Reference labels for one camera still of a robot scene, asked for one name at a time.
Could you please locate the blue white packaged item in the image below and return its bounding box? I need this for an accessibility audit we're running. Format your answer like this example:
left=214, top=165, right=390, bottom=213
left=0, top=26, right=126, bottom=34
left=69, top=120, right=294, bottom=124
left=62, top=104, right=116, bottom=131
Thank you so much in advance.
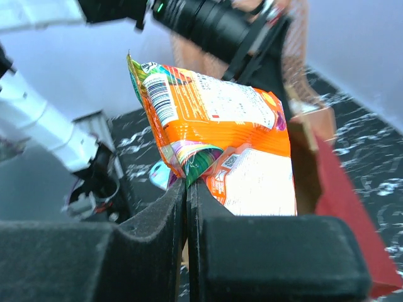
left=149, top=160, right=171, bottom=191

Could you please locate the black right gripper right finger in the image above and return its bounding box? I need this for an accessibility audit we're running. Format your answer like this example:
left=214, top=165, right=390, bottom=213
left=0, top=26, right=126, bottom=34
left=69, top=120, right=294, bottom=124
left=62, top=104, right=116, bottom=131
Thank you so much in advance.
left=186, top=181, right=372, bottom=301

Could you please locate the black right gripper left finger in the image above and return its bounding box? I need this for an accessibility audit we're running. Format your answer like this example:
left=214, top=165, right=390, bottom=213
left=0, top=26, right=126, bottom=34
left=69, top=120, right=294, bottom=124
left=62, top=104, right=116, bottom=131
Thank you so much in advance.
left=1, top=179, right=186, bottom=301

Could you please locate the red brown paper bag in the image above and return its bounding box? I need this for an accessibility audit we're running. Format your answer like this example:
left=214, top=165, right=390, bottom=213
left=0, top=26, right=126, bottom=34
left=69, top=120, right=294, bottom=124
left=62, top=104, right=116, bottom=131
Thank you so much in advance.
left=288, top=108, right=402, bottom=298

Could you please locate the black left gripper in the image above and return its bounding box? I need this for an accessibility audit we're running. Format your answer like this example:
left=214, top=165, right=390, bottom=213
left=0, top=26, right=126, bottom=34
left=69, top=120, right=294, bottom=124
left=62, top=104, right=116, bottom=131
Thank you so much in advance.
left=152, top=1, right=292, bottom=116

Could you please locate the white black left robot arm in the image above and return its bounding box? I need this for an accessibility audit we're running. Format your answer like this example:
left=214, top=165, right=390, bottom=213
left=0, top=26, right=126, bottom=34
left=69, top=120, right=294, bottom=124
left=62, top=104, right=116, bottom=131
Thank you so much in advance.
left=1, top=1, right=280, bottom=222

